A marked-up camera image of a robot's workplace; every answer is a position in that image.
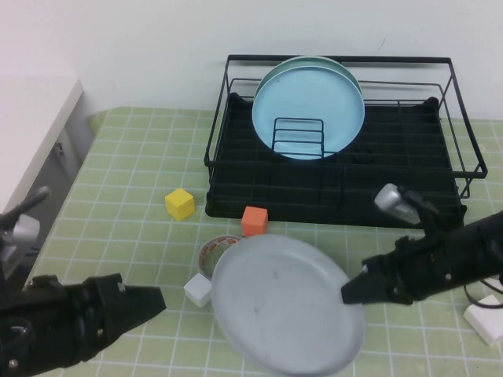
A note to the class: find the orange cube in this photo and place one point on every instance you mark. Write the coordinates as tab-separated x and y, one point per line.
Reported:
254	224

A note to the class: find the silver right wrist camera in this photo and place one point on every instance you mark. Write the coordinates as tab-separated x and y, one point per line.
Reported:
389	200

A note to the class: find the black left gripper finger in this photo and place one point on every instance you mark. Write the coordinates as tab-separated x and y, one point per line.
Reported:
125	328
143	302

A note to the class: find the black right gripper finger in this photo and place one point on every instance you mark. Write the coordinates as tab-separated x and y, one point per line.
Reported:
379	265
365	288

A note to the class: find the small white cube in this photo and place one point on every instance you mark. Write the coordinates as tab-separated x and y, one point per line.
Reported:
198	292

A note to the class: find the light blue plate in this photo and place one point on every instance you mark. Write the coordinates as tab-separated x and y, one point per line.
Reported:
306	98

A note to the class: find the grey plate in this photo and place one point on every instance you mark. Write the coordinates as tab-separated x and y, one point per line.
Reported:
287	306

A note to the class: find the green checked tablecloth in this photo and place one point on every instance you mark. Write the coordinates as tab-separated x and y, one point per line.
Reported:
157	243

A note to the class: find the black plastic drip tray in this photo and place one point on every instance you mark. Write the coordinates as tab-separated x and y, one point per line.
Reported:
298	188

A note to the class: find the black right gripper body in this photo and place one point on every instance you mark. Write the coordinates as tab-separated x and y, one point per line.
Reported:
424	271

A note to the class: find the yellow cube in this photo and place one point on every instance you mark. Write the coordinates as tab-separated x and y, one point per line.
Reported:
180	206

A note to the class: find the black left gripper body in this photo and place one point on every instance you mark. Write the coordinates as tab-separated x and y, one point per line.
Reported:
74	314

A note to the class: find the metal cabinet latch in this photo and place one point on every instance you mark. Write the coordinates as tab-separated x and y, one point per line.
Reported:
60	148

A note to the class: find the white rectangular block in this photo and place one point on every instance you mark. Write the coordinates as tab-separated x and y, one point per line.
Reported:
485	324

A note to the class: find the green plate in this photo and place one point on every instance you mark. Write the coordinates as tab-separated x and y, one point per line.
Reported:
298	62

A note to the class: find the white side cabinet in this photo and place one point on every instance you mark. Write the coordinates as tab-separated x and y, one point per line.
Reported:
39	118

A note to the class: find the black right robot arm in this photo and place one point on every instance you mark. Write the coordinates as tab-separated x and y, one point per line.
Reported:
479	243

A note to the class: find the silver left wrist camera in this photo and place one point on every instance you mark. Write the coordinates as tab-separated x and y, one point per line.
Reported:
25	229

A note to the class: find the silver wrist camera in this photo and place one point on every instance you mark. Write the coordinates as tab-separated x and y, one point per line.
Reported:
25	229
389	200

